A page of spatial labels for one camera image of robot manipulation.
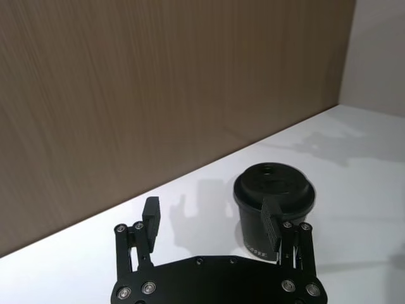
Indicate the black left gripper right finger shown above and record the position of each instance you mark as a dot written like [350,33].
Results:
[271,232]

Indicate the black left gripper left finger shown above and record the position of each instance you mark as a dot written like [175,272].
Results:
[150,221]

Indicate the black plastic cup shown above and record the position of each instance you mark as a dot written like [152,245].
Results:
[253,236]

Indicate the black round cup lid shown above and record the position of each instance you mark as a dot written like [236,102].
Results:
[269,183]

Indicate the brown wood-grain wall panel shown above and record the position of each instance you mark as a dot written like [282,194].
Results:
[126,95]

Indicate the pale beige wall panel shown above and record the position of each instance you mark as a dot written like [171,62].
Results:
[376,50]

